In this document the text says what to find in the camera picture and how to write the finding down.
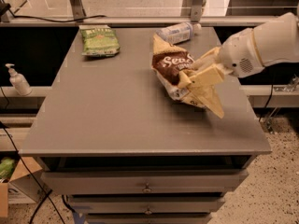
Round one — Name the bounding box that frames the grey metal bracket right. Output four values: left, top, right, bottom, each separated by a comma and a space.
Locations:
190, 0, 206, 22

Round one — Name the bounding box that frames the top grey drawer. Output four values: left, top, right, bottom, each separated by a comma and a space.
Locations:
42, 169, 249, 195

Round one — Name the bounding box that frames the grey metal bracket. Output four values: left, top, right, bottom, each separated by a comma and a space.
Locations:
190, 0, 206, 22
69, 0, 86, 20

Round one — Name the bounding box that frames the grey metal bracket left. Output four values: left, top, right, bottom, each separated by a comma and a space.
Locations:
69, 0, 86, 20

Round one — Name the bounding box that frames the grey drawer cabinet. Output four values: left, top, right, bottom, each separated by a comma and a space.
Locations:
19, 26, 273, 224

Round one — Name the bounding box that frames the brown sea salt chip bag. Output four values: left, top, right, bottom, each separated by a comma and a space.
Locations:
151, 34, 194, 102

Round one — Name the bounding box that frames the middle grey drawer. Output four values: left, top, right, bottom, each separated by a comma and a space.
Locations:
69, 195, 224, 214

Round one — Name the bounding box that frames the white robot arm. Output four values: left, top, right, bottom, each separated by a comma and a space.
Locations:
178, 13, 299, 118

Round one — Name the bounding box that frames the green jalapeno chip bag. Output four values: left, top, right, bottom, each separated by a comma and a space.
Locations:
79, 25, 121, 57

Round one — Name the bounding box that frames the bottom grey drawer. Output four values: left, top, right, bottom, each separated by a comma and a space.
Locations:
86, 214, 211, 224

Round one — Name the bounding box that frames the black cable on ledge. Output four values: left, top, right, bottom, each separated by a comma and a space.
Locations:
8, 9, 107, 24

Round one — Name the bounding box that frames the green item in box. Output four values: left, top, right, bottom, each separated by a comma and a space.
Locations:
0, 157, 16, 179

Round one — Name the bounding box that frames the grey drawer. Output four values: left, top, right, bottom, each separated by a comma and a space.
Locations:
42, 169, 249, 195
86, 214, 211, 224
69, 195, 224, 214

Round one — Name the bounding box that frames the cardboard box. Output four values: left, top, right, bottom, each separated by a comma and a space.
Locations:
0, 157, 44, 217

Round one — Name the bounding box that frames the black cable on floor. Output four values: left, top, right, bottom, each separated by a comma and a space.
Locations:
0, 121, 66, 224

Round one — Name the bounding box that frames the white pump dispenser bottle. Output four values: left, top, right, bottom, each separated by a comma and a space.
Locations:
6, 63, 32, 96

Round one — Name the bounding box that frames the white plastic bottle lying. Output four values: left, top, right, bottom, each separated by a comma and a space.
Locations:
156, 22, 202, 44

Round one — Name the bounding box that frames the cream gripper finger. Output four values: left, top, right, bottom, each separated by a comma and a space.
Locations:
178, 70, 224, 119
192, 55, 215, 71

